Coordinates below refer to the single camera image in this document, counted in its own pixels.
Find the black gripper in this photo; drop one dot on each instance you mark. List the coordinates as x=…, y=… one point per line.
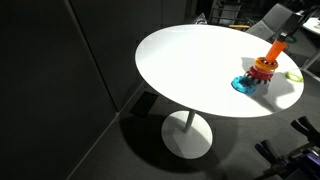
x=295, y=21

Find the orange rod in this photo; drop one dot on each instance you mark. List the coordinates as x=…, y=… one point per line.
x=276, y=48

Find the grey chair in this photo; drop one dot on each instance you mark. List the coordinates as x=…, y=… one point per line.
x=271, y=23

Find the white round table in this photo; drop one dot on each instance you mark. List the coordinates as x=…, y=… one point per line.
x=194, y=65

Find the purple orange clamp tools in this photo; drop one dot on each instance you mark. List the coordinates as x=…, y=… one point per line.
x=302, y=163

